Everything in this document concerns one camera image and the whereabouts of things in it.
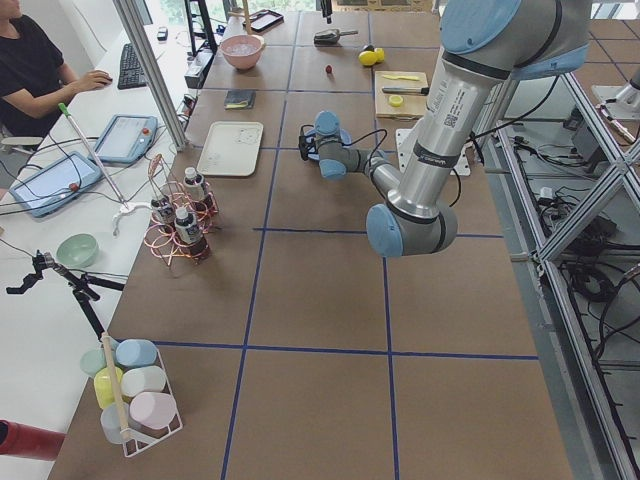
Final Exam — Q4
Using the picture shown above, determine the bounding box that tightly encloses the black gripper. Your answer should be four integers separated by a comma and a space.
298, 124, 319, 162

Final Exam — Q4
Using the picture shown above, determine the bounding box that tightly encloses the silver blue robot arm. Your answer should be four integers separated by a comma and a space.
313, 1, 591, 257

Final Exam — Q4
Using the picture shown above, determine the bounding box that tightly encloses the person's hand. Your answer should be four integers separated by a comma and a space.
78, 70, 113, 92

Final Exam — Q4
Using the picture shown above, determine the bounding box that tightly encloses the cream bear serving tray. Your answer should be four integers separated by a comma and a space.
196, 121, 264, 177

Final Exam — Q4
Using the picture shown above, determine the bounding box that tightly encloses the grey folded cloth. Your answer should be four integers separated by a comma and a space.
224, 89, 256, 110

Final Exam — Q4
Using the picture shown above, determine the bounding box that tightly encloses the lemon half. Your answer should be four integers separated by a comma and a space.
388, 95, 404, 107

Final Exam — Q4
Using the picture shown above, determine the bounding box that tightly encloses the wooden cutting board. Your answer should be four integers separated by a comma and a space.
374, 71, 429, 119

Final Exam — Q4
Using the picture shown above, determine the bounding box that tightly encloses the yellow lemon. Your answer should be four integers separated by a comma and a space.
374, 47, 385, 63
358, 50, 379, 67

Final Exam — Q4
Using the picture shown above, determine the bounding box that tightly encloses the steel ice scoop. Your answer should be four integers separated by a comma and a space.
313, 29, 359, 46

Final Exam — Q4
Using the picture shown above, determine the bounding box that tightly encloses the pink bowl with ice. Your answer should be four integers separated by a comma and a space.
220, 35, 265, 70

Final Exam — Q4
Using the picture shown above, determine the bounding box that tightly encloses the dark drink bottle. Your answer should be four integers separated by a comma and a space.
174, 206, 211, 261
151, 193, 175, 233
184, 167, 209, 211

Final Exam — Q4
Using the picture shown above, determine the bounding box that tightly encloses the yellow plastic knife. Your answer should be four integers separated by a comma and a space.
382, 74, 421, 81

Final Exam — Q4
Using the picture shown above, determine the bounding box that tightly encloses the blue teach pendant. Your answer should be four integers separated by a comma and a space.
94, 114, 159, 165
9, 151, 103, 218

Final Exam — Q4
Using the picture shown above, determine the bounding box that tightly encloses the black keyboard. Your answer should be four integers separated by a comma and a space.
117, 43, 147, 90

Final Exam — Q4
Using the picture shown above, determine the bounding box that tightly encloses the green bowl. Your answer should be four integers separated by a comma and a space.
56, 233, 99, 268

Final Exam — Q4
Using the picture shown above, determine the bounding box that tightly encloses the black tripod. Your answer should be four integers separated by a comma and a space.
5, 250, 126, 346

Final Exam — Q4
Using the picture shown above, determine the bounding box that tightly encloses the person in black shirt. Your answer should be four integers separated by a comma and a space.
1, 1, 84, 137

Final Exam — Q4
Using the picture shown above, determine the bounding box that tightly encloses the red bottle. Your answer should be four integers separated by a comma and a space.
1, 420, 66, 461

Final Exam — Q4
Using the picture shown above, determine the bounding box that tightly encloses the black handled knife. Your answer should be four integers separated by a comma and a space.
382, 87, 429, 96

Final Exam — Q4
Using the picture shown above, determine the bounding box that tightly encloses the copper wire bottle rack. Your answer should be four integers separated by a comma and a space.
144, 154, 219, 265

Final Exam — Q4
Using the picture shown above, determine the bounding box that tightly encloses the aluminium frame post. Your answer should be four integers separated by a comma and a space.
113, 0, 187, 152

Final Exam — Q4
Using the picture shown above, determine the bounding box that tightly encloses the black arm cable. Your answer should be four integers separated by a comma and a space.
344, 74, 559, 209

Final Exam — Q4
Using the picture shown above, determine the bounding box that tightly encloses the white wire cup basket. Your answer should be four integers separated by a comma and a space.
80, 332, 184, 458

